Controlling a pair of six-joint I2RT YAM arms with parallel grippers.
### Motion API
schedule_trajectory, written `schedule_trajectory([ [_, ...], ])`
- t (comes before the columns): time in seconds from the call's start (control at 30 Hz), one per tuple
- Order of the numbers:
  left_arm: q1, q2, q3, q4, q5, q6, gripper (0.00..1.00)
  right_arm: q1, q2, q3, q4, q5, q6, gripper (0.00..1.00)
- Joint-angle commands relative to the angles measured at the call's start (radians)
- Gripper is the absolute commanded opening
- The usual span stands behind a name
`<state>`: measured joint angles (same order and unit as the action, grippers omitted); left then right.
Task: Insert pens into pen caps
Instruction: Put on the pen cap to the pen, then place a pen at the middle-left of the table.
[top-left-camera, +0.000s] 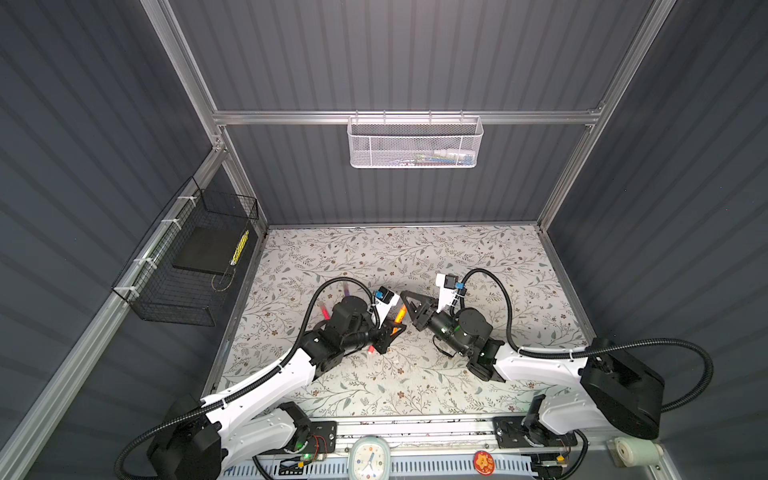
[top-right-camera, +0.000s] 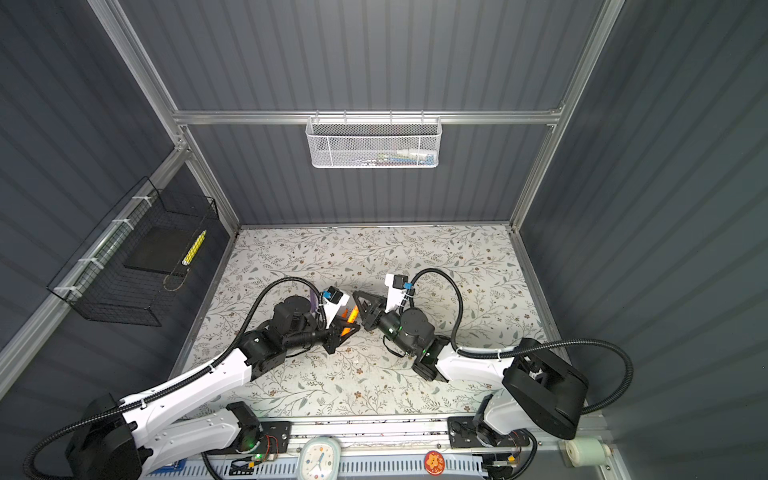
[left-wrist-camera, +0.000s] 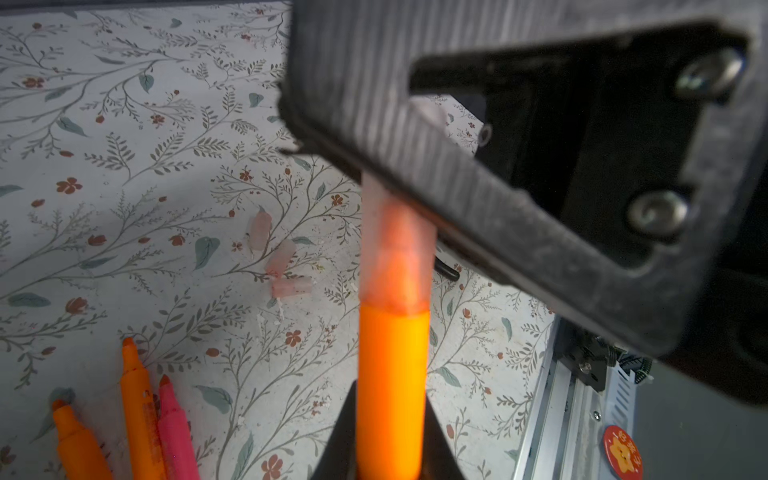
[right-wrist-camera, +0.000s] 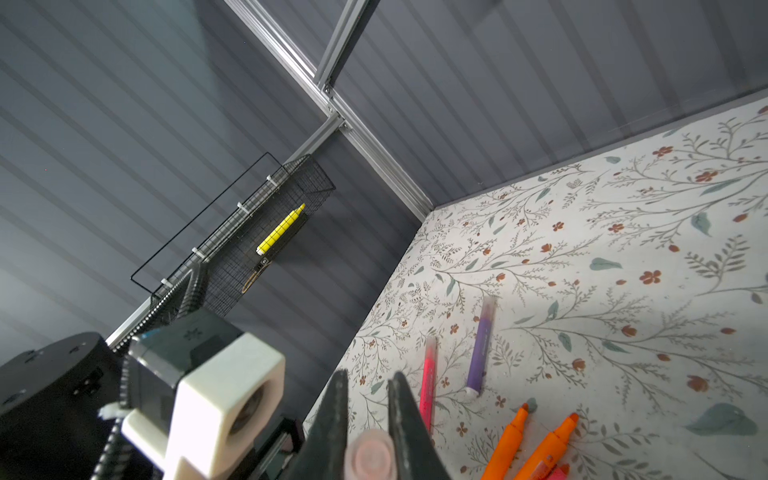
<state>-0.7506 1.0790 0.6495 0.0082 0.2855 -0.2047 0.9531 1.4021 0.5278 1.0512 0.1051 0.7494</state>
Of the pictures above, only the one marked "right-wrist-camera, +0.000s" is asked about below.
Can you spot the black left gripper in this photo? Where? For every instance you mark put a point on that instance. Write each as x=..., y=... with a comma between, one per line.
x=50, y=397

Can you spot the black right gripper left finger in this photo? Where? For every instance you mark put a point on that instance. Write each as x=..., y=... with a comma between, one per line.
x=323, y=454

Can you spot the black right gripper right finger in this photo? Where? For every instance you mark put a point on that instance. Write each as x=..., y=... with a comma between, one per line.
x=415, y=456

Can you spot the orange highlighter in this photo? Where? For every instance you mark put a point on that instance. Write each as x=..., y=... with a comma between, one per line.
x=547, y=454
x=507, y=446

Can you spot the pink highlighter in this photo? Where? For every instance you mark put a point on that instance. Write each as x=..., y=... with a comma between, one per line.
x=427, y=392
x=560, y=472

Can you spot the purple highlighter pen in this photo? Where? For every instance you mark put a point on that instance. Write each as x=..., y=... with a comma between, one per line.
x=478, y=360

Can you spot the yellow highlighter in basket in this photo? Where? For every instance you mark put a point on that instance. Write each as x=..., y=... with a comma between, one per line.
x=279, y=230

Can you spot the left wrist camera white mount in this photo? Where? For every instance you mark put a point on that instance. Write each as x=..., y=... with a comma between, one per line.
x=220, y=408

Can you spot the black wire basket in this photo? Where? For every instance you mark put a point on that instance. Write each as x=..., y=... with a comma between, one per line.
x=222, y=238

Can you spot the aluminium enclosure frame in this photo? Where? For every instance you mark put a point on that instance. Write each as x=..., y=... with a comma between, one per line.
x=242, y=105

